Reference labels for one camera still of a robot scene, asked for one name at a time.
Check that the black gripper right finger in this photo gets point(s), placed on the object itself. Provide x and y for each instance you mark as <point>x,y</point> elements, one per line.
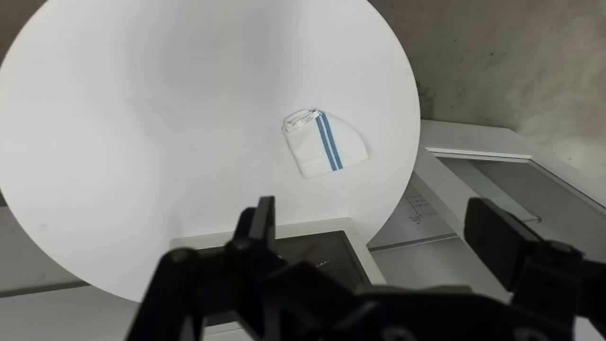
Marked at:
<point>499,242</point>

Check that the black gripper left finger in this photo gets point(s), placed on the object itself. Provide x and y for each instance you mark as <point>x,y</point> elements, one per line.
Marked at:
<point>264,227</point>

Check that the white cloth with blue stripes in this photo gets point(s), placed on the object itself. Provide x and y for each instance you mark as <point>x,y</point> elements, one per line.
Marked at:
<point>310,151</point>

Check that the white dish rack tray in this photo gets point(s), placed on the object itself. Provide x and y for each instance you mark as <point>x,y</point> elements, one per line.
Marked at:
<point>372,267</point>

